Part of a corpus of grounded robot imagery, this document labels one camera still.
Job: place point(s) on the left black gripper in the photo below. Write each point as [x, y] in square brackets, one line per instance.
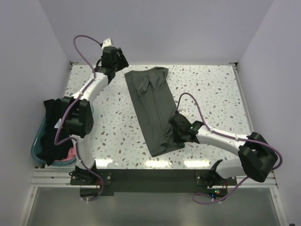
[121, 57]

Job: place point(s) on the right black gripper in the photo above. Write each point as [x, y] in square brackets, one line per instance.
[176, 139]

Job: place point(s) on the dark grey t shirt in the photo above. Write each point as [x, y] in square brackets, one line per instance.
[154, 105]

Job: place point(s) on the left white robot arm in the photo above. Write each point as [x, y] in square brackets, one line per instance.
[94, 85]

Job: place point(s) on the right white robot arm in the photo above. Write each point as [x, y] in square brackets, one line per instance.
[255, 158]

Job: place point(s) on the pink t shirt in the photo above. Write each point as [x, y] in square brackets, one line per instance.
[70, 157]

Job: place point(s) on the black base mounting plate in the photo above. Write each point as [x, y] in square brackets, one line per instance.
[107, 182]

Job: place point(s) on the black t shirt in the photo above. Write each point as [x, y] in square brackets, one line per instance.
[49, 151]

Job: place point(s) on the teal plastic laundry basket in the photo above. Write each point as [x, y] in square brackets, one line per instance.
[37, 146]

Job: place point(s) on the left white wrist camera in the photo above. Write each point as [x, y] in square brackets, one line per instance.
[107, 43]

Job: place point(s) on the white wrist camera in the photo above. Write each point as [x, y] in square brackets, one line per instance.
[107, 43]
[184, 112]

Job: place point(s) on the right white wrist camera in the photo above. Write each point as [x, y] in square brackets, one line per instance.
[184, 112]

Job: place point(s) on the aluminium rail frame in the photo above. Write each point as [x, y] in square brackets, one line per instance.
[58, 176]

